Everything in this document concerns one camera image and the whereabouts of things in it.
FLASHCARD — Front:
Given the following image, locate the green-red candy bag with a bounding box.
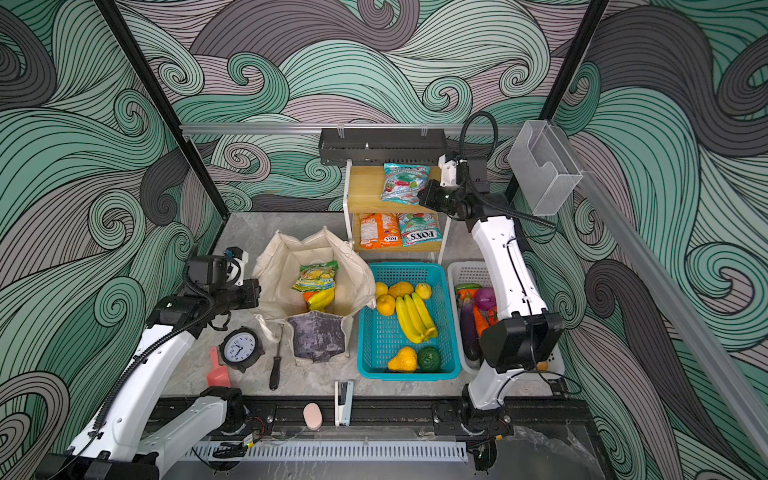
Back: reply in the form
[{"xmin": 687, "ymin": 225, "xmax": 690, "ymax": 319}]
[{"xmin": 381, "ymin": 163, "xmax": 430, "ymax": 205}]

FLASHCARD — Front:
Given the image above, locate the yellow-green candy bag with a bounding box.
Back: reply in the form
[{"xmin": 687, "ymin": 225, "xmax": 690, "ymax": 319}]
[{"xmin": 292, "ymin": 261, "xmax": 339, "ymax": 293}]

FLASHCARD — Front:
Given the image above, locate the single yellow banana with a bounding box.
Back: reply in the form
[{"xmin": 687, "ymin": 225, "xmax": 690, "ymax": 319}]
[{"xmin": 306, "ymin": 288, "xmax": 335, "ymax": 312}]

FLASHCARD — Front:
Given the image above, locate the beige canvas grocery bag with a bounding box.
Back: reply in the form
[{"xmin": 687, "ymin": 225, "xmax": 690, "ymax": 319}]
[{"xmin": 252, "ymin": 228, "xmax": 375, "ymax": 365}]

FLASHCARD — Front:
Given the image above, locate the purple onion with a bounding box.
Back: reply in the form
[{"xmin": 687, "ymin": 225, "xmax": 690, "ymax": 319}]
[{"xmin": 474, "ymin": 287, "xmax": 497, "ymax": 311}]

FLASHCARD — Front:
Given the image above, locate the purple eggplant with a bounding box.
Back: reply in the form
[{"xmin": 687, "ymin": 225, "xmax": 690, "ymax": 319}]
[{"xmin": 459, "ymin": 297, "xmax": 482, "ymax": 361}]

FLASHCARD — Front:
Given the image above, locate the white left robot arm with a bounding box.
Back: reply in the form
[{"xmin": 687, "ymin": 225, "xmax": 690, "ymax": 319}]
[{"xmin": 33, "ymin": 247, "xmax": 260, "ymax": 479}]

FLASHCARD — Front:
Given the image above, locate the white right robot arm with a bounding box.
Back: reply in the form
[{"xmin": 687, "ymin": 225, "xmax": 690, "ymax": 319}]
[{"xmin": 419, "ymin": 156, "xmax": 563, "ymax": 413}]

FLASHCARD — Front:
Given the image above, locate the green Fox's candy bag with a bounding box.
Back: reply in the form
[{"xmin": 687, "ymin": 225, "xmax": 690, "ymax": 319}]
[{"xmin": 398, "ymin": 213, "xmax": 442, "ymax": 247}]

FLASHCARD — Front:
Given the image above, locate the orange Fox's candy bag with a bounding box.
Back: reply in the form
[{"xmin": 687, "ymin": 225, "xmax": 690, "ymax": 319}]
[{"xmin": 359, "ymin": 213, "xmax": 402, "ymax": 250}]

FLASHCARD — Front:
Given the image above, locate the black alarm clock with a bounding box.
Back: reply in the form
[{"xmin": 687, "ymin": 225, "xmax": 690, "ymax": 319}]
[{"xmin": 218, "ymin": 327, "xmax": 265, "ymax": 373}]

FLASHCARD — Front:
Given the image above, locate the white plastic basket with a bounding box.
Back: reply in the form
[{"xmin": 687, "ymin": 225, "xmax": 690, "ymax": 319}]
[{"xmin": 446, "ymin": 261, "xmax": 565, "ymax": 379}]

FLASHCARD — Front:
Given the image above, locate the pink plastic scoop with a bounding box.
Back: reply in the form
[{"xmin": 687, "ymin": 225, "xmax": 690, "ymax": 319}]
[{"xmin": 206, "ymin": 347, "xmax": 232, "ymax": 388}]

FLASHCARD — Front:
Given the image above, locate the white wooden two-tier shelf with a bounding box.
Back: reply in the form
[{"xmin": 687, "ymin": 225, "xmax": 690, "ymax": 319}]
[{"xmin": 342, "ymin": 161, "xmax": 451, "ymax": 264}]

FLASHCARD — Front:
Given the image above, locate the yellow lemon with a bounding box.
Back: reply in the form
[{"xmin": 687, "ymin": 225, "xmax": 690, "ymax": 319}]
[
  {"xmin": 376, "ymin": 294, "xmax": 396, "ymax": 317},
  {"xmin": 414, "ymin": 283, "xmax": 432, "ymax": 301}
]

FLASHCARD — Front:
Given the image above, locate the yellow potato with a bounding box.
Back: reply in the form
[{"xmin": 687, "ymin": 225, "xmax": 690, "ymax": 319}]
[{"xmin": 388, "ymin": 281, "xmax": 415, "ymax": 298}]

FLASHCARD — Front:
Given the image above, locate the orange carrot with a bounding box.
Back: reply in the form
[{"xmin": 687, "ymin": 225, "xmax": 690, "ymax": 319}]
[{"xmin": 473, "ymin": 306, "xmax": 490, "ymax": 338}]

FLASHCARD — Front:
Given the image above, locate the yellow lemon front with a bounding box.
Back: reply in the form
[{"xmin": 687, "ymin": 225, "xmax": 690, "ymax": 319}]
[{"xmin": 376, "ymin": 294, "xmax": 396, "ymax": 317}]

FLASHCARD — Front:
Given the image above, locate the yellow banana bunch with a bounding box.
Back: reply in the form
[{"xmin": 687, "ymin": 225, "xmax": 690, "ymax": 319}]
[{"xmin": 395, "ymin": 295, "xmax": 437, "ymax": 344}]

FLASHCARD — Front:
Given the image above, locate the pink eraser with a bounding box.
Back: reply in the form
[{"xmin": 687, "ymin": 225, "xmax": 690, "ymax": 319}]
[{"xmin": 302, "ymin": 402, "xmax": 323, "ymax": 431}]

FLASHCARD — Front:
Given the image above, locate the white stapler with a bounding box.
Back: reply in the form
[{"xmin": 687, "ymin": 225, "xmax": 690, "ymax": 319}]
[{"xmin": 334, "ymin": 380, "xmax": 354, "ymax": 427}]

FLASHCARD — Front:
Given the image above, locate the teal plastic basket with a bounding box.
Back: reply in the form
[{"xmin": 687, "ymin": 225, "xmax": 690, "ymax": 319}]
[{"xmin": 358, "ymin": 261, "xmax": 460, "ymax": 381}]

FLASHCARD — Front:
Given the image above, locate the green avocado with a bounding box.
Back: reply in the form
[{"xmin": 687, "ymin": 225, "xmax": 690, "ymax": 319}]
[{"xmin": 417, "ymin": 346, "xmax": 442, "ymax": 373}]

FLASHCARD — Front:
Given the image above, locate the yellow pear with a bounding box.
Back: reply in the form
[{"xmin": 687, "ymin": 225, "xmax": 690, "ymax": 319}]
[{"xmin": 387, "ymin": 346, "xmax": 419, "ymax": 373}]

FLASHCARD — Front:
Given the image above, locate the clear acrylic wall holder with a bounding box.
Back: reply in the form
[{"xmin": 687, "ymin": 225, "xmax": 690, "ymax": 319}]
[{"xmin": 507, "ymin": 120, "xmax": 583, "ymax": 217}]

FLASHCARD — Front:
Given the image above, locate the black handled screwdriver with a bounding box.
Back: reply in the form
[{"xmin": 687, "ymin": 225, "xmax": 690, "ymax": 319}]
[{"xmin": 269, "ymin": 325, "xmax": 284, "ymax": 391}]

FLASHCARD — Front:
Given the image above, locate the black wall shelf tray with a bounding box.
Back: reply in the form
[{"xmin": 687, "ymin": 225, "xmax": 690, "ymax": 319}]
[{"xmin": 318, "ymin": 128, "xmax": 448, "ymax": 167}]

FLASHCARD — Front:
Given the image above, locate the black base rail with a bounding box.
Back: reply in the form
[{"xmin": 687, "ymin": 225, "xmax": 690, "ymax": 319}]
[{"xmin": 143, "ymin": 395, "xmax": 595, "ymax": 439}]

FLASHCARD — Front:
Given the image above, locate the silver aluminium rail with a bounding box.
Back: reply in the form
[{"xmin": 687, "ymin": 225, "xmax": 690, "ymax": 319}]
[{"xmin": 179, "ymin": 122, "xmax": 524, "ymax": 138}]

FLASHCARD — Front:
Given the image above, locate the white slotted cable duct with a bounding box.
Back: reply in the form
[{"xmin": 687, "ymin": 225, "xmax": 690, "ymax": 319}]
[{"xmin": 179, "ymin": 440, "xmax": 469, "ymax": 464}]

